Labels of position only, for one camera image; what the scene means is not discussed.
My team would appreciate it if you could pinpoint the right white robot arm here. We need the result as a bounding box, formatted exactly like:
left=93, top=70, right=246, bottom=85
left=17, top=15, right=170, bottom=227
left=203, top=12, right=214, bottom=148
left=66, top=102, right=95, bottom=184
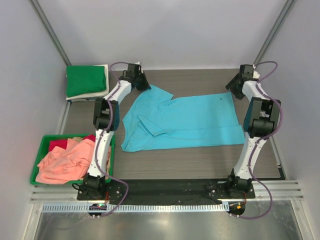
left=225, top=64, right=282, bottom=198

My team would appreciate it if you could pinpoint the light blue t shirt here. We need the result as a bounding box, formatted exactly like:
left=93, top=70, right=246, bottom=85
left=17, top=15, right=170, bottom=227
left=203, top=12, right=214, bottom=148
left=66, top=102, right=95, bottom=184
left=121, top=85, right=245, bottom=153

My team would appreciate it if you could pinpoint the salmon pink t shirt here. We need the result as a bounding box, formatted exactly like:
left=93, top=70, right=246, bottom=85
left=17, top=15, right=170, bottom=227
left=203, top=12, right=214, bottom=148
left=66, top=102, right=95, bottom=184
left=35, top=139, right=95, bottom=185

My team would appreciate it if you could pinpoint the aluminium rail front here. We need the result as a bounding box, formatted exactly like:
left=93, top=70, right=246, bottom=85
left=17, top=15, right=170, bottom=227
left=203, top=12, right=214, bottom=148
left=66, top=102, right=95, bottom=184
left=29, top=180, right=304, bottom=204

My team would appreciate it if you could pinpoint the white slotted cable duct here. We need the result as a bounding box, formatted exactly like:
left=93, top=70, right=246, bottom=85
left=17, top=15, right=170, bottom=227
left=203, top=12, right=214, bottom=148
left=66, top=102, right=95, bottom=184
left=41, top=202, right=229, bottom=213

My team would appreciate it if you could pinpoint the green plastic bin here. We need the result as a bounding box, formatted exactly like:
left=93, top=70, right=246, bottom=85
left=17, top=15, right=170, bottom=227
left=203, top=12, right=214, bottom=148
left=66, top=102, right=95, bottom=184
left=29, top=134, right=117, bottom=186

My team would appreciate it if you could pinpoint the red t shirt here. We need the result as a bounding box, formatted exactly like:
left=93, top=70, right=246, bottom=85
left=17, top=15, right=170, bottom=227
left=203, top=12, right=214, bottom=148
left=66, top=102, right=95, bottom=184
left=48, top=134, right=96, bottom=152

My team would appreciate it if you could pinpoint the right aluminium frame post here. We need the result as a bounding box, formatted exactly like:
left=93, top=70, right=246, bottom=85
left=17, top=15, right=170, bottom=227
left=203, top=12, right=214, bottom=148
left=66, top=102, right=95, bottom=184
left=253, top=0, right=297, bottom=65

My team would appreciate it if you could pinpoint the folded cream t shirt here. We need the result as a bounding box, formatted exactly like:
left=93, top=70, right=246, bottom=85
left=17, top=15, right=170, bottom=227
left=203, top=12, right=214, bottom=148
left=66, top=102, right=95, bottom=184
left=65, top=64, right=110, bottom=101

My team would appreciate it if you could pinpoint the beige t shirt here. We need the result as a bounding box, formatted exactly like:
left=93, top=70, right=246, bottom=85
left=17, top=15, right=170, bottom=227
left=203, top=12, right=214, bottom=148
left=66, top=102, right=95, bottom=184
left=72, top=134, right=115, bottom=175

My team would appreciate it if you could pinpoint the folded green t shirt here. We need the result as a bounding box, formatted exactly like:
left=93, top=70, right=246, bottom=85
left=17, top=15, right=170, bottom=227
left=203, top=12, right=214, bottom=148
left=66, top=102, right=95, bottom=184
left=65, top=64, right=107, bottom=98

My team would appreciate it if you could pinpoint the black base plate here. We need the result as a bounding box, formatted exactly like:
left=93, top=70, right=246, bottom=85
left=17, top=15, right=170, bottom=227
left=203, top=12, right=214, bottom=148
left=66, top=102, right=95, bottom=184
left=77, top=178, right=256, bottom=206

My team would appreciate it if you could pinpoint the aluminium frame post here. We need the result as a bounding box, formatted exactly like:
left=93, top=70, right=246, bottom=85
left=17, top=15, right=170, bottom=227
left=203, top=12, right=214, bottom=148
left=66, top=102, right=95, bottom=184
left=253, top=0, right=297, bottom=65
left=29, top=0, right=72, bottom=66

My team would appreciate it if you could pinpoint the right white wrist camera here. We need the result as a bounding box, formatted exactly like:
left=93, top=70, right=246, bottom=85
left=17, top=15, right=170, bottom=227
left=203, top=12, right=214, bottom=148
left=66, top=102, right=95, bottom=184
left=252, top=64, right=260, bottom=79

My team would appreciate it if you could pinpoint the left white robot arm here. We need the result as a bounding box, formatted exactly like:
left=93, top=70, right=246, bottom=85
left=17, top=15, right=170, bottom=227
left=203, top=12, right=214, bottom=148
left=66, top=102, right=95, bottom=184
left=77, top=62, right=151, bottom=200

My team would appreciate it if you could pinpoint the left aluminium frame post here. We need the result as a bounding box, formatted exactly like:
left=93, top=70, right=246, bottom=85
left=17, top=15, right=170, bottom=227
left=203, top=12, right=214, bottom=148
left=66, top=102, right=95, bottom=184
left=29, top=0, right=72, bottom=66

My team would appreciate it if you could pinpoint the folded grey blue t shirt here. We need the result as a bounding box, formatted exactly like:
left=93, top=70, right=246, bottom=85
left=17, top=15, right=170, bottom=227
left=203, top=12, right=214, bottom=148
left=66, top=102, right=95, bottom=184
left=66, top=98, right=90, bottom=103

